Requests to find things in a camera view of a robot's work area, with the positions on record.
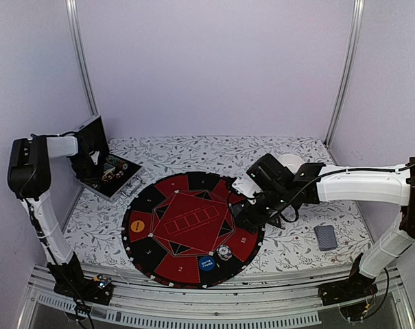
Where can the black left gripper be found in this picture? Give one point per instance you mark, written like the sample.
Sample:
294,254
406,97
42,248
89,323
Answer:
97,177

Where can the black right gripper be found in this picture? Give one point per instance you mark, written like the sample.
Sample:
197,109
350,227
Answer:
247,223

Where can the blue white chip stack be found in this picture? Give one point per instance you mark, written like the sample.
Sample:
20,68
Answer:
224,252

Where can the blue small blind button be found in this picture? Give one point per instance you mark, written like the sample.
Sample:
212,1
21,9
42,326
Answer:
206,263

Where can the orange big blind button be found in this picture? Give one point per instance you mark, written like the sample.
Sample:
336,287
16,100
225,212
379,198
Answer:
137,226

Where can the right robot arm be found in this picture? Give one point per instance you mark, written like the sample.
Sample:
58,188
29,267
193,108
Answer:
316,182

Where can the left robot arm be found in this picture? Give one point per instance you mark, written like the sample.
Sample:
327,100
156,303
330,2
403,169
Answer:
29,178

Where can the card deck in case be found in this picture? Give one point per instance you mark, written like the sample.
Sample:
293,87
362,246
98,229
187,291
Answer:
108,170

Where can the chip row in case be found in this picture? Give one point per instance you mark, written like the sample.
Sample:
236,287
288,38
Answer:
117,162

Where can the aluminium poker chip case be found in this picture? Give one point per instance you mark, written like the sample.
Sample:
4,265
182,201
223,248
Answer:
109,188

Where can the black triangular card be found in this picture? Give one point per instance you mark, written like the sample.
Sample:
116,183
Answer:
276,221

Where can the round red black poker mat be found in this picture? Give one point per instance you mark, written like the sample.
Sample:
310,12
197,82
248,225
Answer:
188,216

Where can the white ceramic bowl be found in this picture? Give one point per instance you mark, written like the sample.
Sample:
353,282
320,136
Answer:
291,161

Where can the blue card deck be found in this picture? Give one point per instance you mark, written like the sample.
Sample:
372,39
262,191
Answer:
326,238

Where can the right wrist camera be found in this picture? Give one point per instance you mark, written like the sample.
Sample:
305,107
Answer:
246,187

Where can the front aluminium rail frame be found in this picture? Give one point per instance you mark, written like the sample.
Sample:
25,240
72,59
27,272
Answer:
250,300

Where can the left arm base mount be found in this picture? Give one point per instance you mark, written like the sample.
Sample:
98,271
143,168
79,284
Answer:
84,290

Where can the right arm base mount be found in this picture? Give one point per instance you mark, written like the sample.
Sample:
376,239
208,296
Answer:
354,287

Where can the right aluminium corner post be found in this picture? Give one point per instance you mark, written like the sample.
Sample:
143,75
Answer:
353,39

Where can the aluminium corner post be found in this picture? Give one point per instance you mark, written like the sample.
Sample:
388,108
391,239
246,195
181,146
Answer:
353,39
78,47

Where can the left aluminium corner post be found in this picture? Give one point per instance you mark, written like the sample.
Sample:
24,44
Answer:
78,47

